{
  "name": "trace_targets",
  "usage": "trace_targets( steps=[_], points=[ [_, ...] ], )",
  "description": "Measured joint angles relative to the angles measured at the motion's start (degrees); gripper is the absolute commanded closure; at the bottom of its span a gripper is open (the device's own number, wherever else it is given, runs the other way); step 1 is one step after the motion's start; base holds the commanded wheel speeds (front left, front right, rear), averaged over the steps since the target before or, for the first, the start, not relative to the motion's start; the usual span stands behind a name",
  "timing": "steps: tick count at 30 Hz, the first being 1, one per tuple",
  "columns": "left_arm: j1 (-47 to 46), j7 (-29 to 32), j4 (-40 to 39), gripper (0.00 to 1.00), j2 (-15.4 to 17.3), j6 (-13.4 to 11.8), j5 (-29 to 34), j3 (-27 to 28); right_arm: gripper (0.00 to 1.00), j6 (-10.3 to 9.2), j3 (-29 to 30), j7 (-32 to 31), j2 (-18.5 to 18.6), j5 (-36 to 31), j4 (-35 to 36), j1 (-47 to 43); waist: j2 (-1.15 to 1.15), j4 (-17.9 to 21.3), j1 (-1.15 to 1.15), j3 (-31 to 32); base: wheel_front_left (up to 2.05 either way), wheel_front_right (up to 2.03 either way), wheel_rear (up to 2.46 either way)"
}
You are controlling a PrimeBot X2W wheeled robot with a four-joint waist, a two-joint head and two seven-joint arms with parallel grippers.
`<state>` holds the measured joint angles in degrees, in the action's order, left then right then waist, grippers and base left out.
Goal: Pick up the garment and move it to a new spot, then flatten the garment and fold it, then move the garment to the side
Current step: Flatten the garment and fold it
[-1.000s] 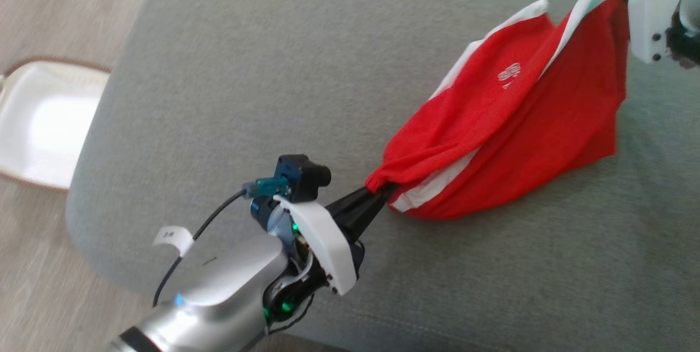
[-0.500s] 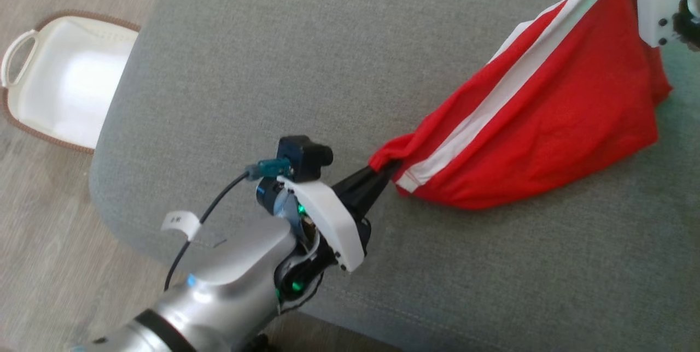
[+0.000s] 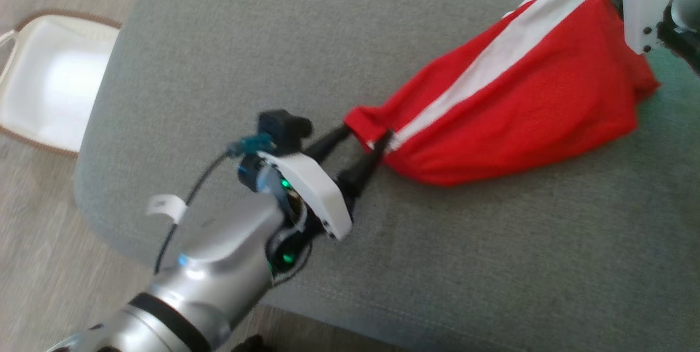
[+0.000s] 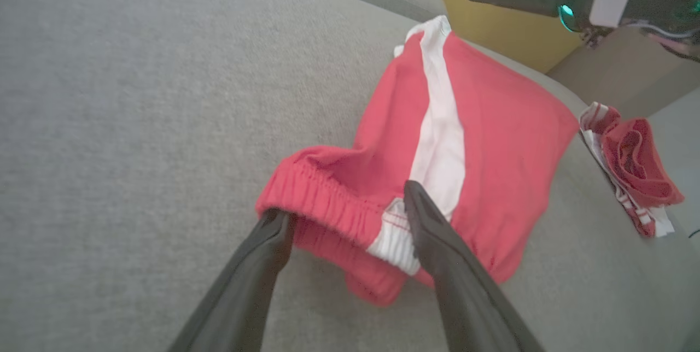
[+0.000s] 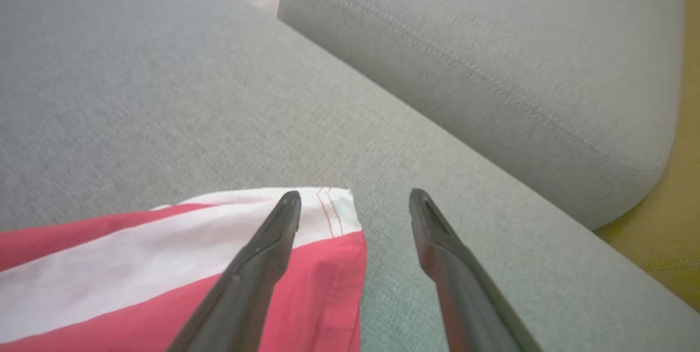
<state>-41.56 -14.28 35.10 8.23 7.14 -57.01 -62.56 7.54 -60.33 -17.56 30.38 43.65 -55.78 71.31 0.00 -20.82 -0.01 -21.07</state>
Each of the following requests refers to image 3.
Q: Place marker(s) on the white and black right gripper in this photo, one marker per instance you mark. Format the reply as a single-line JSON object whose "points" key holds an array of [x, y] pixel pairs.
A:
{"points": [[648, 2]]}

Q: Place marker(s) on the grey fabric sofa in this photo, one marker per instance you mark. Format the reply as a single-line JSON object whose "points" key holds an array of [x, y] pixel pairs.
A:
{"points": [[437, 259]]}

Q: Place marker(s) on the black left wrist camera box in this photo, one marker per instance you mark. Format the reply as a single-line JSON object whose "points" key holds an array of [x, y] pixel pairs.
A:
{"points": [[281, 128]]}

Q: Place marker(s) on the red printed shorts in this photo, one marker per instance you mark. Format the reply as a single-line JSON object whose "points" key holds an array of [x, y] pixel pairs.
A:
{"points": [[519, 111]]}

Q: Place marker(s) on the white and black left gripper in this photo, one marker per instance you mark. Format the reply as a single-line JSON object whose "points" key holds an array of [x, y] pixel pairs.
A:
{"points": [[311, 182]]}

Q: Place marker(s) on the white laundry basket, brown rim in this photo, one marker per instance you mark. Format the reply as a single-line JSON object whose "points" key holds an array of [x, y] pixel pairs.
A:
{"points": [[49, 78]]}

